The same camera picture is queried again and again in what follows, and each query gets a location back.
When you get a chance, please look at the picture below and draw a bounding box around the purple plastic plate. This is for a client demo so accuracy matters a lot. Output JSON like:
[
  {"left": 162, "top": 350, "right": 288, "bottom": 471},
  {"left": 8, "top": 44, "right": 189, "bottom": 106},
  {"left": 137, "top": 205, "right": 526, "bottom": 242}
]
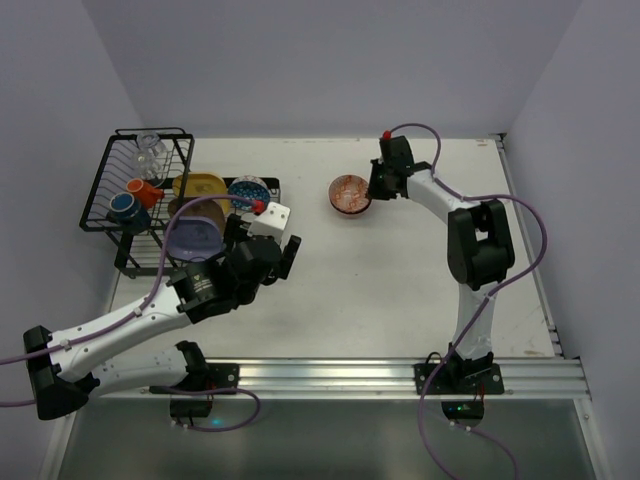
[{"left": 167, "top": 216, "right": 223, "bottom": 262}]

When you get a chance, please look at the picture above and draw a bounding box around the red-inside blue-outside bowl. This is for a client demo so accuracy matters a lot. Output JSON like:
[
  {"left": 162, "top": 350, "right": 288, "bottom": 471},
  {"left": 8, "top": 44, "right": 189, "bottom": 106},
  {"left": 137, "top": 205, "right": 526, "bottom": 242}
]
[{"left": 328, "top": 174, "right": 372, "bottom": 217}]

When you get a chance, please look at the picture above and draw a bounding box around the blue triangle pattern bowl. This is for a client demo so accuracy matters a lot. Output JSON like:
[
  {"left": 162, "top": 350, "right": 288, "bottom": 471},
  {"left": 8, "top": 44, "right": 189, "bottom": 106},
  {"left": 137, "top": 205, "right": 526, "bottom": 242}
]
[{"left": 228, "top": 175, "right": 270, "bottom": 209}]

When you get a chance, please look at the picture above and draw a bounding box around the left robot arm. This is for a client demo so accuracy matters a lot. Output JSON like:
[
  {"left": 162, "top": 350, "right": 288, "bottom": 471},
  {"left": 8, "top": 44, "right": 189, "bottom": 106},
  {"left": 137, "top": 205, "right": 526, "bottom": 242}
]
[{"left": 23, "top": 203, "right": 301, "bottom": 420}]

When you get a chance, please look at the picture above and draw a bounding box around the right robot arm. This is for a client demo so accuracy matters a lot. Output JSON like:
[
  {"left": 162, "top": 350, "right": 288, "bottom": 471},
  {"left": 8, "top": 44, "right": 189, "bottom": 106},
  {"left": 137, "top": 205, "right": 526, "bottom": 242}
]
[{"left": 367, "top": 131, "right": 515, "bottom": 361}]

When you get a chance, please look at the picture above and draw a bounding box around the brown plastic plate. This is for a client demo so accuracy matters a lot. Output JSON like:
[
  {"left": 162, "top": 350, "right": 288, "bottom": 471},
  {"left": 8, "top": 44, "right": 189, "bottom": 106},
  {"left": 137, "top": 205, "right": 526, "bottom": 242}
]
[{"left": 167, "top": 197, "right": 226, "bottom": 233}]

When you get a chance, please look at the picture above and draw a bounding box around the yellow plastic plate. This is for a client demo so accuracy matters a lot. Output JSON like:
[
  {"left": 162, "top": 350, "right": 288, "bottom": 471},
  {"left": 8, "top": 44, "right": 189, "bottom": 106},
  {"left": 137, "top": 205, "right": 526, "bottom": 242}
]
[{"left": 171, "top": 172, "right": 228, "bottom": 199}]

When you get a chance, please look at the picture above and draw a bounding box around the orange mug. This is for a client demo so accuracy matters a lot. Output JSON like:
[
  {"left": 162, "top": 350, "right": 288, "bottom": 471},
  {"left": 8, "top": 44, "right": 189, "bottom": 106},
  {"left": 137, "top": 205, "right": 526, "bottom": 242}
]
[{"left": 126, "top": 178, "right": 165, "bottom": 210}]

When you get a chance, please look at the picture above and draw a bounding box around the clear drinking glass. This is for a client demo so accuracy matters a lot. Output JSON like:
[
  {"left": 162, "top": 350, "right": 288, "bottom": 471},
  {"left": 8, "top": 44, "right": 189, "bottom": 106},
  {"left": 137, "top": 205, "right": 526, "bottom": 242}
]
[
  {"left": 131, "top": 150, "right": 163, "bottom": 185},
  {"left": 136, "top": 130, "right": 168, "bottom": 159}
]

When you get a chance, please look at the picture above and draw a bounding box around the blue mug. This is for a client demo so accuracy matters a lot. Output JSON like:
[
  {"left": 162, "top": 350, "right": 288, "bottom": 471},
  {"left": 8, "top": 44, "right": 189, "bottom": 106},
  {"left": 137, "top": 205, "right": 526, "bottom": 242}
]
[{"left": 107, "top": 192, "right": 151, "bottom": 229}]

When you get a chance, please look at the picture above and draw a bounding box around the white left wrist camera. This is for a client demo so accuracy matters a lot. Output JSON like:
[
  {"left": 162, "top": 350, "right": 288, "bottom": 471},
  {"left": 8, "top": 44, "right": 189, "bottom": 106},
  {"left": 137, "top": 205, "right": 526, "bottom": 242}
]
[{"left": 248, "top": 202, "right": 291, "bottom": 244}]

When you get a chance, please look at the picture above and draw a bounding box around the black wire dish rack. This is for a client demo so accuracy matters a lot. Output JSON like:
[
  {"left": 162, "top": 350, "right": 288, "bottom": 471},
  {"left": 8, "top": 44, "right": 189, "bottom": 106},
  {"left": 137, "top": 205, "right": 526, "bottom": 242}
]
[{"left": 79, "top": 127, "right": 280, "bottom": 279}]

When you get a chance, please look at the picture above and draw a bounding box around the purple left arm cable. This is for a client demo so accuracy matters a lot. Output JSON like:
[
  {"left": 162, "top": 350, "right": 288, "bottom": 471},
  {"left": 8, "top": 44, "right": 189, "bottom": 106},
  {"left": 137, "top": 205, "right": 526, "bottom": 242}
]
[{"left": 0, "top": 194, "right": 262, "bottom": 434}]

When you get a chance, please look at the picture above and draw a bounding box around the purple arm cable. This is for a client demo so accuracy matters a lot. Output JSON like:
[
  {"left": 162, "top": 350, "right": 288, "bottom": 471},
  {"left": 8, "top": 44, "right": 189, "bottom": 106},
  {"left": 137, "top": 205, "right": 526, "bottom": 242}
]
[
  {"left": 382, "top": 122, "right": 549, "bottom": 480},
  {"left": 0, "top": 194, "right": 262, "bottom": 434}
]

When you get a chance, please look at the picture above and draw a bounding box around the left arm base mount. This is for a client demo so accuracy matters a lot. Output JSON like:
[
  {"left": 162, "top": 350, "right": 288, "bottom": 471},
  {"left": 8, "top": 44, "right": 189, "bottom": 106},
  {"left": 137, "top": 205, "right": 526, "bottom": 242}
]
[{"left": 169, "top": 362, "right": 240, "bottom": 425}]

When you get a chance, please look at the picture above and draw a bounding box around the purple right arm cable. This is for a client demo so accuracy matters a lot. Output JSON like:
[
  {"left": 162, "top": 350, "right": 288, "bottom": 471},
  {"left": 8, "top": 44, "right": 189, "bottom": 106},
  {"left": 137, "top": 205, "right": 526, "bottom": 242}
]
[{"left": 382, "top": 122, "right": 549, "bottom": 480}]

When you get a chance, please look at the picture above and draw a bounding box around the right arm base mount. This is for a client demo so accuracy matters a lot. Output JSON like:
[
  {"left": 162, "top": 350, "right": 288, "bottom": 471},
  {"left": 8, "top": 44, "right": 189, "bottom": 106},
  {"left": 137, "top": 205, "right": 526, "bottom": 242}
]
[{"left": 426, "top": 353, "right": 505, "bottom": 427}]

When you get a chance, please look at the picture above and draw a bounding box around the aluminium table rail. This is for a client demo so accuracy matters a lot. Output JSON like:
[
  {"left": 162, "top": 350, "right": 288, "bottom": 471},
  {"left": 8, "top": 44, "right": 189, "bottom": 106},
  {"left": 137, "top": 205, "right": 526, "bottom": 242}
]
[{"left": 89, "top": 349, "right": 590, "bottom": 400}]

